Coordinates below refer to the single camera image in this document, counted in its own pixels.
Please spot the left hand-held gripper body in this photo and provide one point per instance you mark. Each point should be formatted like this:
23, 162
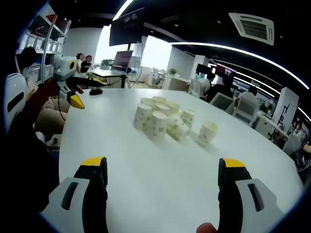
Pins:
65, 69

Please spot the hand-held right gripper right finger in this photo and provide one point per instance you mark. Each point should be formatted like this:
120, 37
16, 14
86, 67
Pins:
230, 194

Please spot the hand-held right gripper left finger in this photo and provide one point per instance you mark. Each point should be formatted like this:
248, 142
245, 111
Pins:
94, 194

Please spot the cluster of paper cups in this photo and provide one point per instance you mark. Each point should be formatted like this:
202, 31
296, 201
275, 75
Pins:
158, 126

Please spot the person's left hand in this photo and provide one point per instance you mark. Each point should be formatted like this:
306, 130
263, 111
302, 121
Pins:
46, 91

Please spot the small black object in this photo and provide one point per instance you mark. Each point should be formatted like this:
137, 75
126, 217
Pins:
95, 92

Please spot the white office desk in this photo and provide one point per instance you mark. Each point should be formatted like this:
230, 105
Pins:
107, 72

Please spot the green potted plant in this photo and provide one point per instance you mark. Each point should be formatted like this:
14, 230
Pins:
263, 108
107, 62
173, 71

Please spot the curved grey pole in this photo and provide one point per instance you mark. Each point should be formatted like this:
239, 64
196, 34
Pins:
47, 48

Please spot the row of clear storage boxes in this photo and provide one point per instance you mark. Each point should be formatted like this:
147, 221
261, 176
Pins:
39, 42

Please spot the pink screen monitor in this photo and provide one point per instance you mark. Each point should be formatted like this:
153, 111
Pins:
122, 60

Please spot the metal storage shelf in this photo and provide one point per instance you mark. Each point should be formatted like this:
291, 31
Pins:
58, 26

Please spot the white chest-worn device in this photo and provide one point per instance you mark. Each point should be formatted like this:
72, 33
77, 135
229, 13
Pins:
14, 85

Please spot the large black display screen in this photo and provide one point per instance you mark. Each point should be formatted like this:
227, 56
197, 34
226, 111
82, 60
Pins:
126, 26

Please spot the white table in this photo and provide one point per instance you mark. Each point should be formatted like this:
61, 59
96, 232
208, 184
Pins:
158, 170

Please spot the white ceiling light strip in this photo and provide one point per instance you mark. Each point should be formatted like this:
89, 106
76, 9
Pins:
230, 49
122, 11

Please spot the white office cabinet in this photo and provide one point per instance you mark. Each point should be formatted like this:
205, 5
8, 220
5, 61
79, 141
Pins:
175, 82

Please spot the grey office chair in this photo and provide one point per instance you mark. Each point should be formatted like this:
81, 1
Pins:
195, 87
221, 102
245, 110

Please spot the black desk monitor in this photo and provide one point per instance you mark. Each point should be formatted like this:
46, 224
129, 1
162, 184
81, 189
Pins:
202, 68

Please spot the white ceiling air vent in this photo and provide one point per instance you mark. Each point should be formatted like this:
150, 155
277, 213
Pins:
252, 28

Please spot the red wall screen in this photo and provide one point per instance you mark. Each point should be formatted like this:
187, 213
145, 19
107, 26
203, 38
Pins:
226, 70

